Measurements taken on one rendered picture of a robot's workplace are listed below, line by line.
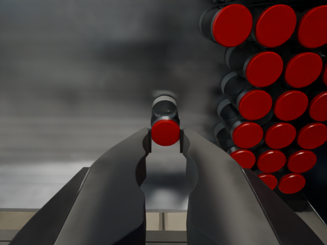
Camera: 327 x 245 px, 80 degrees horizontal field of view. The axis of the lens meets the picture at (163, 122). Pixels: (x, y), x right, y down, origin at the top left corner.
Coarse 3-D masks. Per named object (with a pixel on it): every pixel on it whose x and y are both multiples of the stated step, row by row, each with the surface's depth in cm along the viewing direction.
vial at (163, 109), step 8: (160, 96) 17; (168, 96) 17; (152, 104) 17; (160, 104) 15; (168, 104) 15; (176, 104) 17; (152, 112) 15; (160, 112) 14; (168, 112) 14; (176, 112) 15; (152, 120) 14; (176, 120) 14
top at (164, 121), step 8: (160, 120) 13; (168, 120) 13; (152, 128) 13; (160, 128) 13; (168, 128) 13; (176, 128) 13; (152, 136) 13; (160, 136) 13; (168, 136) 13; (176, 136) 13; (160, 144) 14; (168, 144) 14
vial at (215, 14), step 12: (204, 12) 13; (216, 12) 11; (228, 12) 10; (240, 12) 10; (204, 24) 12; (216, 24) 10; (228, 24) 10; (240, 24) 10; (252, 24) 10; (204, 36) 14; (216, 36) 10; (228, 36) 10; (240, 36) 10
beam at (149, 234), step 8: (0, 232) 98; (8, 232) 98; (16, 232) 98; (152, 232) 98; (160, 232) 98; (168, 232) 98; (176, 232) 98; (184, 232) 98; (0, 240) 94; (8, 240) 94; (152, 240) 95; (160, 240) 95; (168, 240) 95; (176, 240) 95; (184, 240) 95
